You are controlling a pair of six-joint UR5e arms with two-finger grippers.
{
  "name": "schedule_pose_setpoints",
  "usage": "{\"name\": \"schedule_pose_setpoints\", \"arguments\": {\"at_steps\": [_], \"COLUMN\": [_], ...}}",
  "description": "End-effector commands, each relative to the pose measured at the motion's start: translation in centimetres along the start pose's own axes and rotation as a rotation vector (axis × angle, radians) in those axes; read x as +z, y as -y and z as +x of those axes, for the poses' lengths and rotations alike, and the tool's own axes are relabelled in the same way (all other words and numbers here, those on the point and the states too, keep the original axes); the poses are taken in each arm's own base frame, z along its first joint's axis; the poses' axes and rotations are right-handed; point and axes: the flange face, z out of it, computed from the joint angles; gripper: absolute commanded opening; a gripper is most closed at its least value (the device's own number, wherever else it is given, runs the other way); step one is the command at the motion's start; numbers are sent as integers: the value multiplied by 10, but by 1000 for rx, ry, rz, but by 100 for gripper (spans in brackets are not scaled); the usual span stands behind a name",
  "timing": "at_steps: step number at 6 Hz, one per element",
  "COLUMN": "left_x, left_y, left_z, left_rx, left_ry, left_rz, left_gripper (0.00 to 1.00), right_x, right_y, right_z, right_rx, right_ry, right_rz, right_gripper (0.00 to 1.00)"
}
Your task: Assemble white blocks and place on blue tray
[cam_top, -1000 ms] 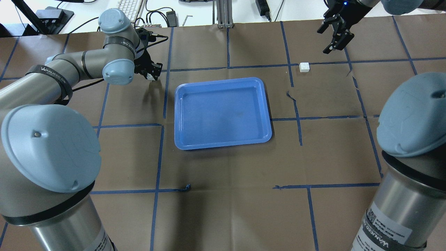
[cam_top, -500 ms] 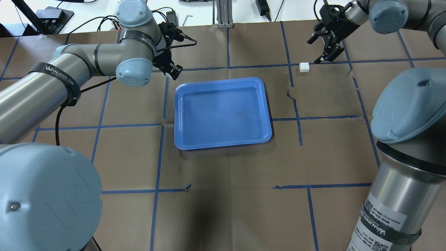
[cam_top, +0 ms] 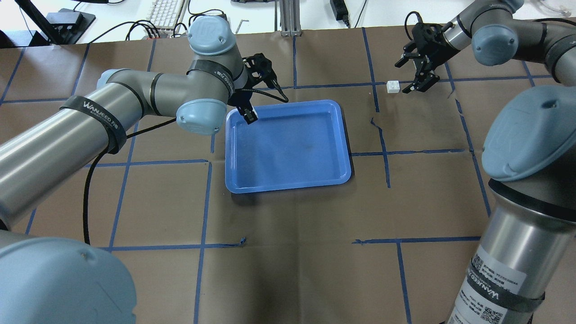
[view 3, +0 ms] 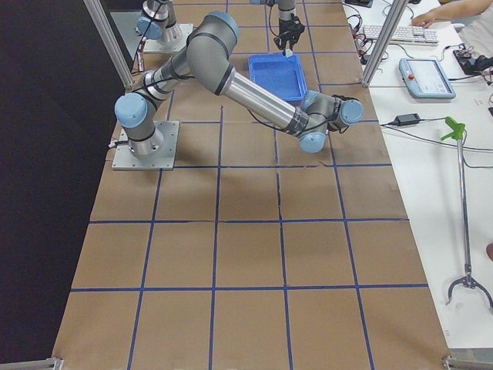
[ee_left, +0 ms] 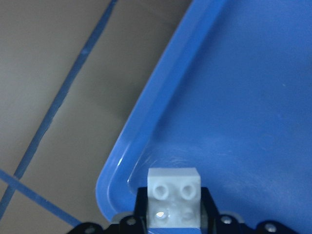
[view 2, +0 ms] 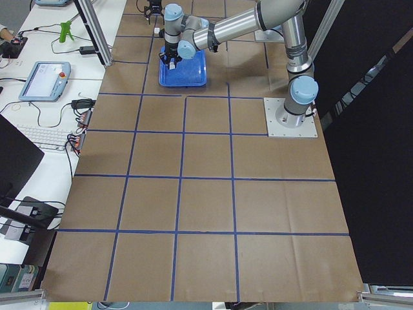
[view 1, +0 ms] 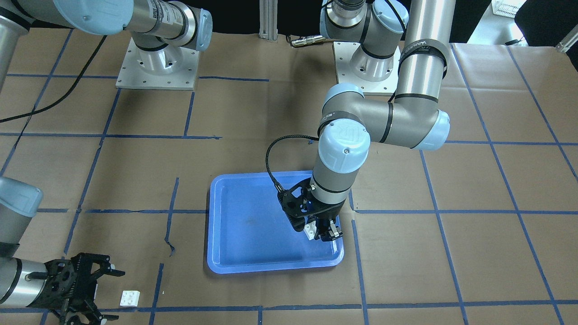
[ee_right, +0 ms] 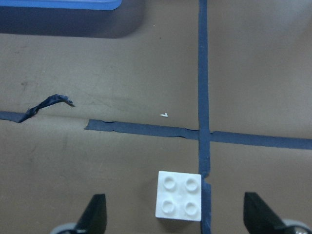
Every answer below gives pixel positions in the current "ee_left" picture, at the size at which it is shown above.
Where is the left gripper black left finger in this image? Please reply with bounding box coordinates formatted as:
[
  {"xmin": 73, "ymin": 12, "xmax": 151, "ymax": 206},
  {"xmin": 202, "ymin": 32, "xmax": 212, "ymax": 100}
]
[{"xmin": 68, "ymin": 187, "xmax": 148, "ymax": 234}]

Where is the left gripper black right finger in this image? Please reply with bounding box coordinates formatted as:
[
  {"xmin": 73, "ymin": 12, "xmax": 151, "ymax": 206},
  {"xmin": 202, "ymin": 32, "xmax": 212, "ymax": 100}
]
[{"xmin": 199, "ymin": 187, "xmax": 312, "ymax": 234}]

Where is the white toy block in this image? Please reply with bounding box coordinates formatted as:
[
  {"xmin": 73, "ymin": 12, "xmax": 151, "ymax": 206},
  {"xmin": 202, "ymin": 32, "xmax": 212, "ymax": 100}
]
[{"xmin": 147, "ymin": 168, "xmax": 201, "ymax": 228}]

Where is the blue plastic tray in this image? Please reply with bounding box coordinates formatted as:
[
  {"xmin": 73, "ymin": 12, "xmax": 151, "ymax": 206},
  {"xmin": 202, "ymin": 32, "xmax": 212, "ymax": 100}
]
[{"xmin": 96, "ymin": 0, "xmax": 312, "ymax": 227}]

